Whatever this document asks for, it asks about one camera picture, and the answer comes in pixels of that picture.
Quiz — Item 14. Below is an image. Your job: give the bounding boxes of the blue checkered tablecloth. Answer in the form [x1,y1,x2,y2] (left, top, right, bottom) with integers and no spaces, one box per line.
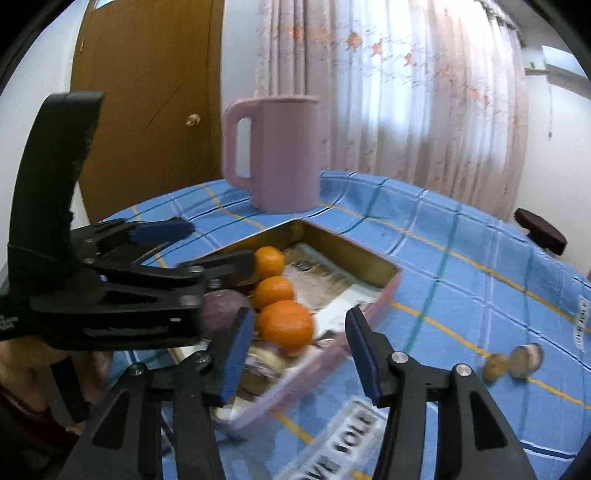
[99,171,591,480]

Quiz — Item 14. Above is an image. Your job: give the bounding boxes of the purple passion fruit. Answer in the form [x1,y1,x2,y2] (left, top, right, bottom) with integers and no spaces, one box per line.
[201,290,254,340]

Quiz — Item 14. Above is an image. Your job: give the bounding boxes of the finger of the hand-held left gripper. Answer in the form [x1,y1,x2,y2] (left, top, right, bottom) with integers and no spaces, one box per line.
[69,217,195,273]
[99,250,256,297]

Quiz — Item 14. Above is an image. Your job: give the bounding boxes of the dark wooden stool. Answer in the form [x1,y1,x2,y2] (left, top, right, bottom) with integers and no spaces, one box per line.
[514,208,568,257]

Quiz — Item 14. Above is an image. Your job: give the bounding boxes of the small orange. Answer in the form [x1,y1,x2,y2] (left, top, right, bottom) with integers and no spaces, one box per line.
[250,276,296,311]
[254,246,286,281]

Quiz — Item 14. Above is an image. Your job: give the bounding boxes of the printed paper sheets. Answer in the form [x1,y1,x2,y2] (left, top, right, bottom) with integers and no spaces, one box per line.
[277,244,384,342]

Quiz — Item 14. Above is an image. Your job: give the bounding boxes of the large orange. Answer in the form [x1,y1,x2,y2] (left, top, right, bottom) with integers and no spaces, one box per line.
[255,300,315,357]

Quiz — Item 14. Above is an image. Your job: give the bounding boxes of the white air conditioner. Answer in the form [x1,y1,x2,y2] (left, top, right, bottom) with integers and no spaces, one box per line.
[539,44,588,78]

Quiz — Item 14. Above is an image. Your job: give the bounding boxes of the brown wooden door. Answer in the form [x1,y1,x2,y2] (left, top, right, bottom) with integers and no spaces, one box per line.
[69,0,227,222]

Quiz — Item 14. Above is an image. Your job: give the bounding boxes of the pink metal tin box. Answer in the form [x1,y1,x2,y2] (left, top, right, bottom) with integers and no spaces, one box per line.
[168,218,402,439]

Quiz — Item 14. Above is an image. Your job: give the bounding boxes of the pink plastic pitcher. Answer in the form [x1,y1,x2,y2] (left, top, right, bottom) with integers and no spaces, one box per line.
[222,93,331,214]

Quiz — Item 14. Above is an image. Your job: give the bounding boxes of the sheer floral curtain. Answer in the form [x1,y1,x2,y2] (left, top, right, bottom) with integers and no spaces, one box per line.
[254,0,529,222]

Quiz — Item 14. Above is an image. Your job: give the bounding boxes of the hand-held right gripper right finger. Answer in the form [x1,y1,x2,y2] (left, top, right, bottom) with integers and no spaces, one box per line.
[345,307,539,480]

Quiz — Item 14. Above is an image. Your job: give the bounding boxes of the person's left forearm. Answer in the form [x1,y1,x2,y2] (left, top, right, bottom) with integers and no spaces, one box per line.
[0,383,88,480]

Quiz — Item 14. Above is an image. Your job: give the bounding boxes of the cut taro piece lying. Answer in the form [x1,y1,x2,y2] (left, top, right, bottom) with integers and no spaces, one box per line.
[508,344,546,379]

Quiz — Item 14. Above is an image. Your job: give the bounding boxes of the brown longan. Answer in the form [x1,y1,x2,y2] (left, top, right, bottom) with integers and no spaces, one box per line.
[483,353,510,382]

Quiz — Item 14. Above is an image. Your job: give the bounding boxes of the person's left hand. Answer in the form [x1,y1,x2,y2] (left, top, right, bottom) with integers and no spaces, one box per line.
[0,339,114,416]

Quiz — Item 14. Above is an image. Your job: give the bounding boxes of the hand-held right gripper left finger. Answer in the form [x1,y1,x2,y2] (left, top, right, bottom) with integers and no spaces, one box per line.
[60,307,256,480]

